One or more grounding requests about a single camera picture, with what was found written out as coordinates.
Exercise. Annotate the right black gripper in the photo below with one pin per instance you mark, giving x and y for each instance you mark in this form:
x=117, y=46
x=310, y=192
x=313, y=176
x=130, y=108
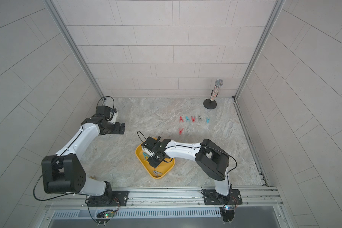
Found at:
x=152, y=163

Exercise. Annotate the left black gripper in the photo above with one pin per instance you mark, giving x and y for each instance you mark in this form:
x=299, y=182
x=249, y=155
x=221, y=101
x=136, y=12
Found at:
x=117, y=130

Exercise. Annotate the yellow plastic storage box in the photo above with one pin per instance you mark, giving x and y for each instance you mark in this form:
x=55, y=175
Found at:
x=165, y=166

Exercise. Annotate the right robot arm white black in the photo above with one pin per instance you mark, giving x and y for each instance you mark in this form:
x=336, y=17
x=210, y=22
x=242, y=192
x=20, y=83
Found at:
x=212, y=159

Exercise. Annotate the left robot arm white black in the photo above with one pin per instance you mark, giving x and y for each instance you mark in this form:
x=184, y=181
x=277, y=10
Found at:
x=64, y=173

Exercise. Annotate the left green circuit board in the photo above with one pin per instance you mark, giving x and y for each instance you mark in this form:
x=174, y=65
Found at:
x=105, y=216

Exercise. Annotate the glitter microphone on black stand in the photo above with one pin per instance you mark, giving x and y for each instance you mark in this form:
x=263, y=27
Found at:
x=210, y=103

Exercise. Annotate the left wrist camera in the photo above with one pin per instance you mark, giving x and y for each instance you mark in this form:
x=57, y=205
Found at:
x=113, y=116

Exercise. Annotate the aluminium mounting rail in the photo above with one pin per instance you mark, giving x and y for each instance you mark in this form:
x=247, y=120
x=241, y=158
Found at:
x=192, y=197

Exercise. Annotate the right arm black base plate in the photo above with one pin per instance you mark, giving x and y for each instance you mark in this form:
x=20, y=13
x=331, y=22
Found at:
x=211, y=197

